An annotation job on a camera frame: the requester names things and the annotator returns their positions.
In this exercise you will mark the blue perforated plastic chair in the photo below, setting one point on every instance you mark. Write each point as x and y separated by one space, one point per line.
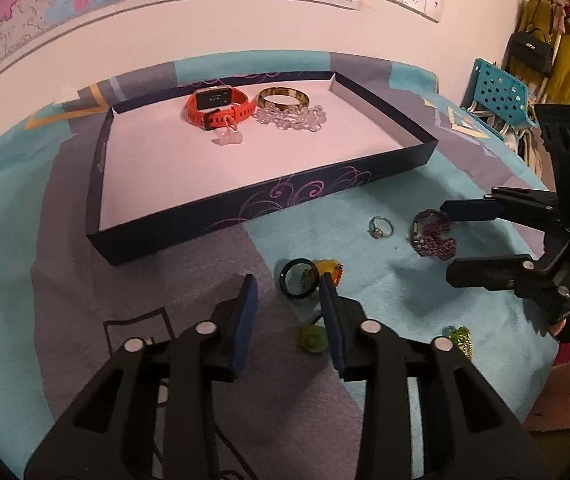
495 90

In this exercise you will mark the white plush toy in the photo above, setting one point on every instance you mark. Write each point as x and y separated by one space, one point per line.
560 10

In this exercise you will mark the tortoiseshell bangle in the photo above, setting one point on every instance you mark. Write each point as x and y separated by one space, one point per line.
283 91

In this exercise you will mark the dark blue shallow box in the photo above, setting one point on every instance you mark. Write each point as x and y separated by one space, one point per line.
190 170

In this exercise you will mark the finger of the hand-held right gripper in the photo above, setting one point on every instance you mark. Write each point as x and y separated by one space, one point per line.
490 272
467 210

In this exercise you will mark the green bead charm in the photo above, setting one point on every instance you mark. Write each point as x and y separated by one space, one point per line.
312 339

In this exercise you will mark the orange smartwatch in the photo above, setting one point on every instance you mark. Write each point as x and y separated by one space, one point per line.
195 110

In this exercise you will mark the black handbag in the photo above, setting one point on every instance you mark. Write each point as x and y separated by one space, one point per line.
530 52

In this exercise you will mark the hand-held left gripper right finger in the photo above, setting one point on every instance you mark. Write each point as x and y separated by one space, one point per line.
334 332

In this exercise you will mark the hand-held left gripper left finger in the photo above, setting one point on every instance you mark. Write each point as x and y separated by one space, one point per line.
242 332

